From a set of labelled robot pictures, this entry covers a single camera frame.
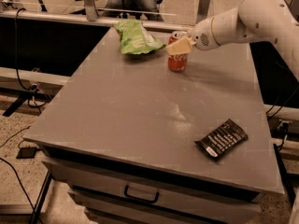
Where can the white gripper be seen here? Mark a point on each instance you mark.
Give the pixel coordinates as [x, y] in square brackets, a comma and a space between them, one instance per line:
[201, 38]

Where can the red coke can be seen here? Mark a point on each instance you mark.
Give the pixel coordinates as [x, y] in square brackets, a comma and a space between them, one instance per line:
[177, 63]

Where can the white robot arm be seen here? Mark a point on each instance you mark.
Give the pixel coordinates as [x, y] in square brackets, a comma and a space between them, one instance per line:
[251, 21]

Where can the green chip bag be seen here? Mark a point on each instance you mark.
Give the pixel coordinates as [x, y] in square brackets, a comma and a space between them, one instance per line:
[135, 39]

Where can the person in jeans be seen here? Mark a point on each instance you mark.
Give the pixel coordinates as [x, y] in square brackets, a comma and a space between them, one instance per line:
[147, 7]

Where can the black snack packet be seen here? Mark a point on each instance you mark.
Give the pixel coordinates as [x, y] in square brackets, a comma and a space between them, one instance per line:
[222, 140]

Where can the metal railing beam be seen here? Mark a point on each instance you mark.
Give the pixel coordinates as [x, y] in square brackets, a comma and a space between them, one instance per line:
[159, 26]

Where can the grey drawer cabinet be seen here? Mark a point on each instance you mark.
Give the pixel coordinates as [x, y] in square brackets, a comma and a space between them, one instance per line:
[98, 184]

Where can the black power adapter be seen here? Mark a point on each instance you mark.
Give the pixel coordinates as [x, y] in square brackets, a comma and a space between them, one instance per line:
[26, 153]

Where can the black table leg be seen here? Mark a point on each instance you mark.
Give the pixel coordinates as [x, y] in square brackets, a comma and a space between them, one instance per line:
[40, 199]

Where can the right metal bracket post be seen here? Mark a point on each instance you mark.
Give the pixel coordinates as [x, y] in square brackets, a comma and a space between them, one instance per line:
[202, 10]

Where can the metal bracket post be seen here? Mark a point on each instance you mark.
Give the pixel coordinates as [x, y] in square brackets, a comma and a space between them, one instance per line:
[90, 9]
[202, 10]

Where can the left metal bracket post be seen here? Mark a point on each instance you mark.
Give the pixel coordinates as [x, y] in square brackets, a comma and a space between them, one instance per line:
[90, 9]

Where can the black drawer handle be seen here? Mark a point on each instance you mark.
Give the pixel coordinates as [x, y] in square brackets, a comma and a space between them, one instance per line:
[144, 197]

